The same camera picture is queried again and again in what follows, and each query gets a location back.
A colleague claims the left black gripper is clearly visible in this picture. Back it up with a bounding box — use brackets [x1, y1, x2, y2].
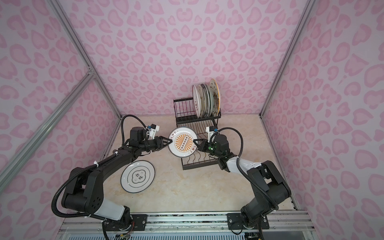
[139, 136, 173, 153]

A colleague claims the small orange sunburst plate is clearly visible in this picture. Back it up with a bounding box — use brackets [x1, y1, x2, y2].
[168, 127, 198, 158]

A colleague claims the large orange sunburst plate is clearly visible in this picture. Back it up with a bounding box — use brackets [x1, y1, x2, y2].
[193, 85, 201, 118]

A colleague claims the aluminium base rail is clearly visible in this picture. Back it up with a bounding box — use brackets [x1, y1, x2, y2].
[56, 210, 319, 240]

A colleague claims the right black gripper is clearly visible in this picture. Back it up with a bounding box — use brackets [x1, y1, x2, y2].
[193, 139, 223, 159]

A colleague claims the white plate black cloud outline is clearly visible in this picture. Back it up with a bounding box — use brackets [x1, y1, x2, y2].
[121, 161, 156, 194]

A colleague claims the white star cat plate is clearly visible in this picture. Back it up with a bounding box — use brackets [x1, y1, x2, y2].
[209, 79, 221, 117]

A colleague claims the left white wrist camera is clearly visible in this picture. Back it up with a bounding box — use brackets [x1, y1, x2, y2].
[146, 124, 160, 140]

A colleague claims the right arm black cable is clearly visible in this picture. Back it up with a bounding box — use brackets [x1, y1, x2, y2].
[209, 127, 280, 211]

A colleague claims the black wire dish rack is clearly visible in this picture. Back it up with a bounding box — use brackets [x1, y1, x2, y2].
[174, 97, 221, 170]

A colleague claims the aluminium frame diagonal strut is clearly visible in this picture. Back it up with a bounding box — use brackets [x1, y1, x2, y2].
[1, 71, 94, 193]

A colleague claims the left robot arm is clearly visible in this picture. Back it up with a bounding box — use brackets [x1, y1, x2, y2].
[51, 126, 172, 230]

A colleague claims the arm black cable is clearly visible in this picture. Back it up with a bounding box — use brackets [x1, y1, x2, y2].
[50, 114, 148, 218]
[209, 127, 280, 211]

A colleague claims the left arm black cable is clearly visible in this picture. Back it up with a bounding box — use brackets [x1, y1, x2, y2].
[50, 114, 148, 218]

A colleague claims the cream plum blossom plate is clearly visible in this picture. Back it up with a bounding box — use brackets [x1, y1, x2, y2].
[198, 84, 205, 118]

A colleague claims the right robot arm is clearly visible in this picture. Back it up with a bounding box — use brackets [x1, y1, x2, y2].
[193, 135, 292, 229]

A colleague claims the white plate dark green rim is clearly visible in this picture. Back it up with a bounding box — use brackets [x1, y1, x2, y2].
[203, 84, 211, 117]

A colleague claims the mint green flower plate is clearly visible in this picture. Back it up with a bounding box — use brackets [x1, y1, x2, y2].
[208, 87, 215, 117]

